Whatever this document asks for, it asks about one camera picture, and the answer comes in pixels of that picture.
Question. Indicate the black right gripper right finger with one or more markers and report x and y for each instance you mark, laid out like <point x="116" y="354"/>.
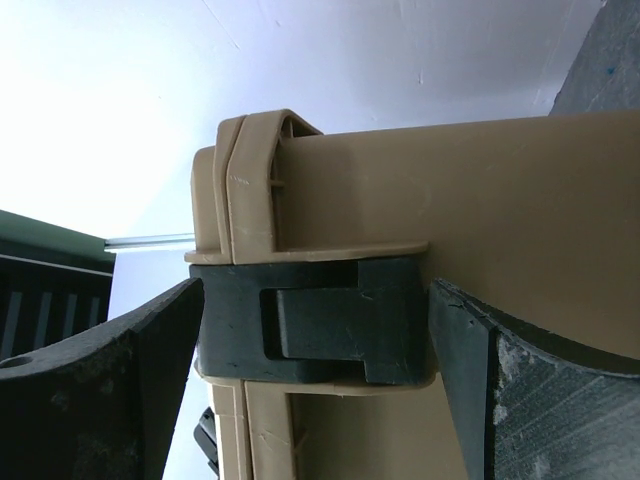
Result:
<point x="527" y="403"/>

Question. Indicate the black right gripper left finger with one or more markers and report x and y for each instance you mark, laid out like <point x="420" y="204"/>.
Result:
<point x="102" y="404"/>

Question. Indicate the tan plastic tool box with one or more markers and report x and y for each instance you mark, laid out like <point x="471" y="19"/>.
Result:
<point x="317" y="252"/>

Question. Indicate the aluminium corner frame profile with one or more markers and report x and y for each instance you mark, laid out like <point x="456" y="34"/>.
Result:
<point x="180" y="241"/>

